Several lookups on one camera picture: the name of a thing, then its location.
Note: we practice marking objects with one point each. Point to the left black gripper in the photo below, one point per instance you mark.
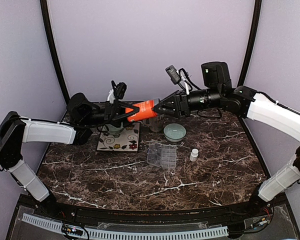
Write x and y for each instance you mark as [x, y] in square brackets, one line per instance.
[113, 111]

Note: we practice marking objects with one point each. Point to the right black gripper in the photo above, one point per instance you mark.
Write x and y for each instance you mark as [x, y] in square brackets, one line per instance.
[181, 104]

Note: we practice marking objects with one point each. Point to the orange bottle grey cap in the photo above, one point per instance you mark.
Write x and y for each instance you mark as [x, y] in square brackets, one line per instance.
[145, 110]

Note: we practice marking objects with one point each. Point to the clear plastic pill organizer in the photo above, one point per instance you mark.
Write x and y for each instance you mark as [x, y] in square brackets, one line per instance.
[162, 155]

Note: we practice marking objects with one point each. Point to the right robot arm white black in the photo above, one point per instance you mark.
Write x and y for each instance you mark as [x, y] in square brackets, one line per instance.
[247, 103]

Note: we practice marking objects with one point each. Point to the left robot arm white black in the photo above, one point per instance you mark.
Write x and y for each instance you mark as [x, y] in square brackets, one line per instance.
[16, 130]

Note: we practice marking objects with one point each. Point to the cream ceramic mug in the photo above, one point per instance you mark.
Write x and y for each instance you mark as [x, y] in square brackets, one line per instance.
[155, 124]

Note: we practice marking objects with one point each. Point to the celadon bowl on tray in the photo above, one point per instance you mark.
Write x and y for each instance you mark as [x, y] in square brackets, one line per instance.
[114, 129]

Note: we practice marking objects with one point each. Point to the celadon bowl on table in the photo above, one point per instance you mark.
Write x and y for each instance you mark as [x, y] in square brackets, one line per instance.
[174, 132]

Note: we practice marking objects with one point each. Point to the square floral ceramic tray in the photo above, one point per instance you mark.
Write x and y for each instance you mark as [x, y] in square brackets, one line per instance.
[127, 141]

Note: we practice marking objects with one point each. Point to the small white pill bottle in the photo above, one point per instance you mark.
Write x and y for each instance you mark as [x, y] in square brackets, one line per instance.
[194, 155]

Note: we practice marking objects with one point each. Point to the small circuit board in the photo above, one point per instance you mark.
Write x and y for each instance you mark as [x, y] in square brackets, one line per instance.
[71, 230]

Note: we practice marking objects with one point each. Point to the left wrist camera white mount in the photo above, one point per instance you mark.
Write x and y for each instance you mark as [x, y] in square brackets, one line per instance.
[117, 92]

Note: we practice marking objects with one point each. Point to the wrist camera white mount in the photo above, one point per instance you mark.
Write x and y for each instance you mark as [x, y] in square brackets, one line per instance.
[181, 78]
[117, 92]

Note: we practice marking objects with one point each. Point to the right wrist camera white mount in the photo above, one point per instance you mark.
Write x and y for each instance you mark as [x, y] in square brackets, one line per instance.
[181, 78]

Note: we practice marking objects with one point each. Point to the right black frame post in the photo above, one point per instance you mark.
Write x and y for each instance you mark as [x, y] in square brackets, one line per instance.
[251, 42]

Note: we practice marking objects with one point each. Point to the black frame post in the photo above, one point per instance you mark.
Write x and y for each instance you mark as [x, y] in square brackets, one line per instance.
[251, 42]
[53, 50]

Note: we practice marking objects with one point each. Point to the black front table rail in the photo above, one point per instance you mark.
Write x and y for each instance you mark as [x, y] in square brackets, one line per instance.
[89, 215]

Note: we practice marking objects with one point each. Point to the white slotted cable duct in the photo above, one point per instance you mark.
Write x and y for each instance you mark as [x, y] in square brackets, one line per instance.
[111, 231]

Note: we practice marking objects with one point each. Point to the left black frame post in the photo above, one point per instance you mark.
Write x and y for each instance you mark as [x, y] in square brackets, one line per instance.
[53, 50]

